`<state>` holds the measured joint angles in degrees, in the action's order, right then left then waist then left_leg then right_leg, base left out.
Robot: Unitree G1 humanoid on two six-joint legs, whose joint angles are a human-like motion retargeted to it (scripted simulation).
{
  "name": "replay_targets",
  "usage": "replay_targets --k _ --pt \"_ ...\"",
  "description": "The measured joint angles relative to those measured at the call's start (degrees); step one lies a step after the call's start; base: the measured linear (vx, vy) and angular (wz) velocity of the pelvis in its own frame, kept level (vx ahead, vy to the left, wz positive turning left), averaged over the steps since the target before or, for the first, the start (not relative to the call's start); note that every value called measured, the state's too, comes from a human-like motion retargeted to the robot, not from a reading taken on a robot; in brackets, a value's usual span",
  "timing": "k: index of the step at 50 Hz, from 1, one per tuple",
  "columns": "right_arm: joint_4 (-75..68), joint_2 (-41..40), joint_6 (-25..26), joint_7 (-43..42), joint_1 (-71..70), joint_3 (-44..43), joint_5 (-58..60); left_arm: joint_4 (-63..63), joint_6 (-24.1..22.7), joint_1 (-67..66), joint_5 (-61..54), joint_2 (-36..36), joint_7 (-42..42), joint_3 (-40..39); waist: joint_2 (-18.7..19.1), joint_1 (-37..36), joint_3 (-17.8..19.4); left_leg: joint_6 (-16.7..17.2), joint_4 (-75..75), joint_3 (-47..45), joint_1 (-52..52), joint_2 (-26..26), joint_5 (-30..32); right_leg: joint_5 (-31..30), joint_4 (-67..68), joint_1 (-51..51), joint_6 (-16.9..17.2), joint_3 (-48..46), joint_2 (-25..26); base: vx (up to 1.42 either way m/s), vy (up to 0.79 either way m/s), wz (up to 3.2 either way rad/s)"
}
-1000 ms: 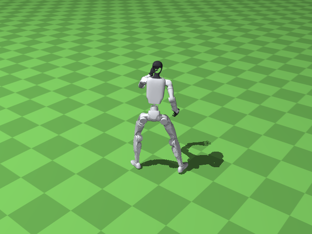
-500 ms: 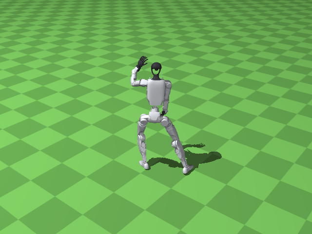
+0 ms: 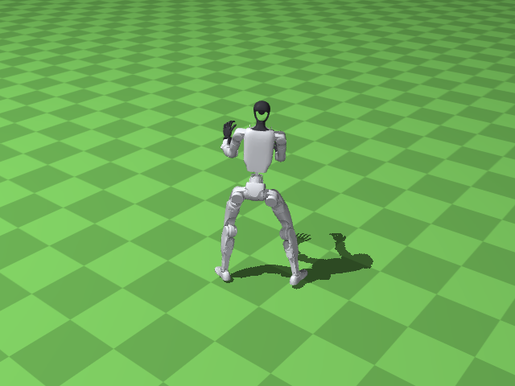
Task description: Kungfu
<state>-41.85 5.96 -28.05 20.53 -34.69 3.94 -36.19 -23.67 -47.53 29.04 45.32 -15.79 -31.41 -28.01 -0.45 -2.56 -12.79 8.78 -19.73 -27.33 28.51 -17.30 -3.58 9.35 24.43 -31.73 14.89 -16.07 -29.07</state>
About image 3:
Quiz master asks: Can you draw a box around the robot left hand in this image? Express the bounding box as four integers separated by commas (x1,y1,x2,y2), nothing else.
223,121,236,144

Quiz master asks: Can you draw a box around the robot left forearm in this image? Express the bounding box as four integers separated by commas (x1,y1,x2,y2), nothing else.
221,139,230,157

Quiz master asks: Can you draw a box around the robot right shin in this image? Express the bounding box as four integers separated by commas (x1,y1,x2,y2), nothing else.
283,228,300,276

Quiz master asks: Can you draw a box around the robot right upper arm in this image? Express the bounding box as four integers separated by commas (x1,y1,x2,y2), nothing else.
274,131,286,162

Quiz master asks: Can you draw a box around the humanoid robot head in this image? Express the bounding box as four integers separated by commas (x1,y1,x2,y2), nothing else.
252,101,270,131

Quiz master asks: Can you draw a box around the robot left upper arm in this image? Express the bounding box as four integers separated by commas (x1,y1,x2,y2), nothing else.
229,128,246,158

